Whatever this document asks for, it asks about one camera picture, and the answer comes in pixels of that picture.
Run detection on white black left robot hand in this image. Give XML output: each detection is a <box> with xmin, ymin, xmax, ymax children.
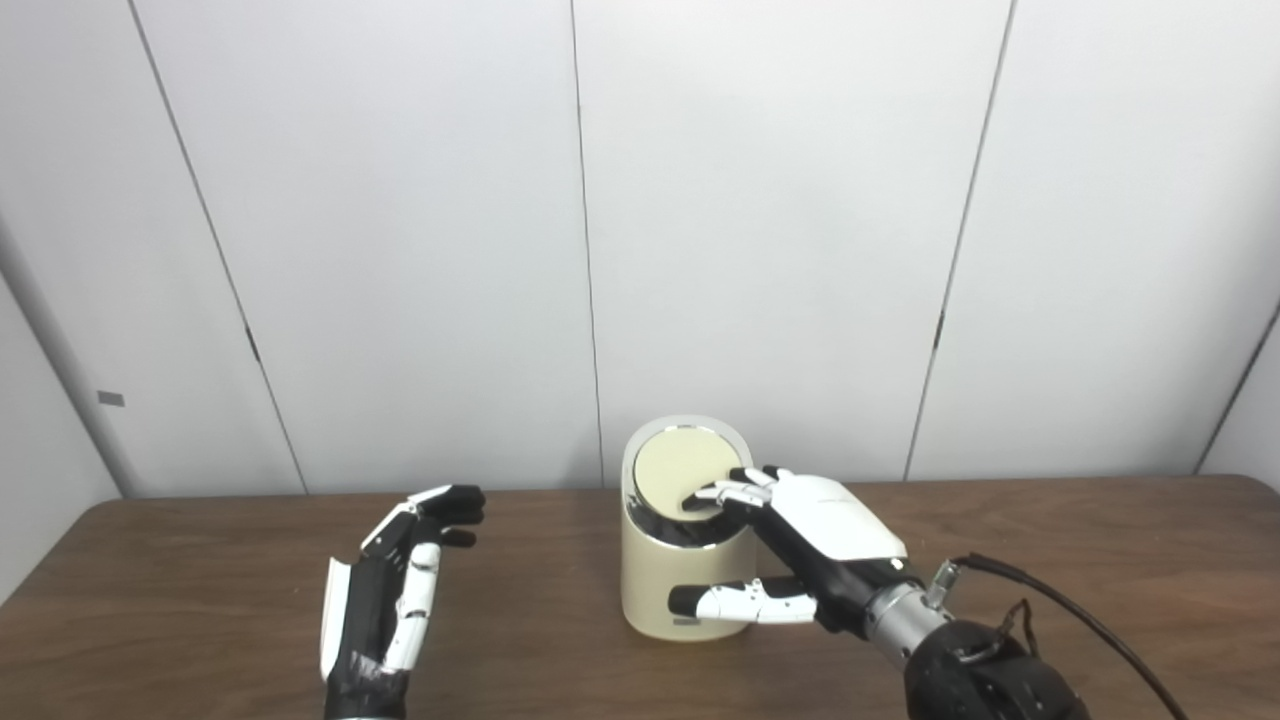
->
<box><xmin>320</xmin><ymin>484</ymin><xmax>486</xmax><ymax>691</ymax></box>

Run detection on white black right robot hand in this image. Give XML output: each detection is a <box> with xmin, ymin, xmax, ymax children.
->
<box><xmin>667</xmin><ymin>465</ymin><xmax>926</xmax><ymax>636</ymax></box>

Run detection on round cream bin lid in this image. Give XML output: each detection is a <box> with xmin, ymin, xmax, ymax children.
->
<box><xmin>632</xmin><ymin>428</ymin><xmax>743</xmax><ymax>521</ymax></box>

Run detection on cream-colored desktop bin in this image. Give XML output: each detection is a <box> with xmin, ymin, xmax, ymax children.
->
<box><xmin>620</xmin><ymin>415</ymin><xmax>758</xmax><ymax>643</ymax></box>

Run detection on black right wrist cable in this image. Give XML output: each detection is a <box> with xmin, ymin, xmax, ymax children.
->
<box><xmin>925</xmin><ymin>553</ymin><xmax>1191</xmax><ymax>720</ymax></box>

